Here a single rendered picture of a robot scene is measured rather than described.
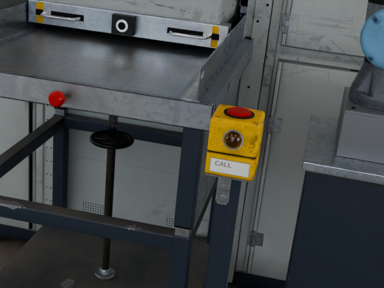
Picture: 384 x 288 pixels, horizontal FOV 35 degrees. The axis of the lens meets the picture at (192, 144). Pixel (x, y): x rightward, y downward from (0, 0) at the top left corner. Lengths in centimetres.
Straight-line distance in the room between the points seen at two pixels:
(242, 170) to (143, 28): 73
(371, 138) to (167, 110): 42
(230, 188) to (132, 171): 107
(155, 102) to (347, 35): 76
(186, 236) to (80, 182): 86
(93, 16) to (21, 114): 58
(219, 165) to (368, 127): 41
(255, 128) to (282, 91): 91
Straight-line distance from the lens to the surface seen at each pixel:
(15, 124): 215
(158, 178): 205
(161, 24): 161
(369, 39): 115
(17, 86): 133
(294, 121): 189
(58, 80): 129
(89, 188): 215
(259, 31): 185
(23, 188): 223
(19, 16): 170
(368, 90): 133
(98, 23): 166
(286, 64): 184
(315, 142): 137
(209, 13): 159
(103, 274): 184
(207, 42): 159
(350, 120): 128
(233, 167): 99
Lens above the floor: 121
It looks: 22 degrees down
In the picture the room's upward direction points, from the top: 6 degrees clockwise
